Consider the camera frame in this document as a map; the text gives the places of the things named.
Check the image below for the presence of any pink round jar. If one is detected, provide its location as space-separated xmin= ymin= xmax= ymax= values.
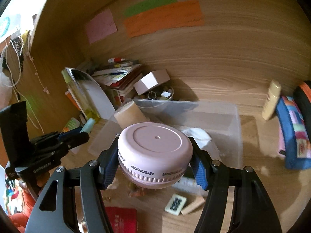
xmin=118 ymin=122 xmax=193 ymax=189

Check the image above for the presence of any small white pink box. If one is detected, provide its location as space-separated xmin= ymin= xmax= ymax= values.
xmin=133 ymin=69 xmax=170 ymax=95

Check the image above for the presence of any small wooden block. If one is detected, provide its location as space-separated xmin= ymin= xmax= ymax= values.
xmin=181 ymin=196 xmax=205 ymax=215

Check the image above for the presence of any clear plastic storage bin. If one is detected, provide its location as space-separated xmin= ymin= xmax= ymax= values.
xmin=87 ymin=98 xmax=244 ymax=169

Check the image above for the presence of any small patterned eraser box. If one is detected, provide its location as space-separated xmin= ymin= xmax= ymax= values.
xmin=164 ymin=194 xmax=187 ymax=216

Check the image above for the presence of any green paper note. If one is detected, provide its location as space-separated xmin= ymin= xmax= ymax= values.
xmin=123 ymin=0 xmax=177 ymax=18

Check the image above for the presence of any yellow liquid spray bottle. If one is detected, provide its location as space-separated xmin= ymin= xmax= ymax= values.
xmin=61 ymin=67 xmax=100 ymax=123

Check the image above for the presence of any stack of books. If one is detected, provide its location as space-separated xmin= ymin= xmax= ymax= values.
xmin=92 ymin=58 xmax=144 ymax=108

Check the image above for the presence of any orange booklet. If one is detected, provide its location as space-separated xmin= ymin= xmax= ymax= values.
xmin=65 ymin=90 xmax=81 ymax=111

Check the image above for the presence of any blue patchwork pouch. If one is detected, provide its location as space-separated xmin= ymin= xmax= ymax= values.
xmin=276 ymin=96 xmax=310 ymax=170

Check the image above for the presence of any black orange zip case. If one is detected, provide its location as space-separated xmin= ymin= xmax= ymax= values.
xmin=293 ymin=81 xmax=310 ymax=129

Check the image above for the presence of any pink paper note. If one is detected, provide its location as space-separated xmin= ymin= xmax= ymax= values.
xmin=85 ymin=9 xmax=118 ymax=44

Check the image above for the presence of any mint green bottle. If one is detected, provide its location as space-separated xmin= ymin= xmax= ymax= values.
xmin=80 ymin=118 xmax=96 ymax=134

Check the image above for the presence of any red gold drawstring pouch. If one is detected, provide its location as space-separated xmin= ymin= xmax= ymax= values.
xmin=105 ymin=207 xmax=138 ymax=233

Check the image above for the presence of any orange paper note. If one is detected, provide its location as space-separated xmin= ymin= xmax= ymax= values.
xmin=124 ymin=0 xmax=204 ymax=37

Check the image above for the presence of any orange green tube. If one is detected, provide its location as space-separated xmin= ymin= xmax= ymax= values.
xmin=62 ymin=117 xmax=81 ymax=133

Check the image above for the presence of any cream lotion bottle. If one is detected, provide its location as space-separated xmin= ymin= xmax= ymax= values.
xmin=261 ymin=80 xmax=281 ymax=120

